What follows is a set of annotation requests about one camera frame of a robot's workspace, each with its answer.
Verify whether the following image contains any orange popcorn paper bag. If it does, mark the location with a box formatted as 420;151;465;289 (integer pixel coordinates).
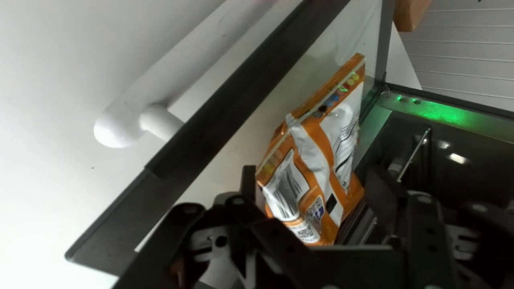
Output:
253;51;369;247

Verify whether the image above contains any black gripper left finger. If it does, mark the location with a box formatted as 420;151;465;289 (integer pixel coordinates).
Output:
110;163;324;289

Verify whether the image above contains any light wooden board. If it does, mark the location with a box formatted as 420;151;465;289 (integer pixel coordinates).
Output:
393;0;433;33

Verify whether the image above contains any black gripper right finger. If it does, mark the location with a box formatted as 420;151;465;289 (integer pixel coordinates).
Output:
366;163;514;289

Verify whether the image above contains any black box cabinet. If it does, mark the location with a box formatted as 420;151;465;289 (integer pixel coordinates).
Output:
355;0;514;215

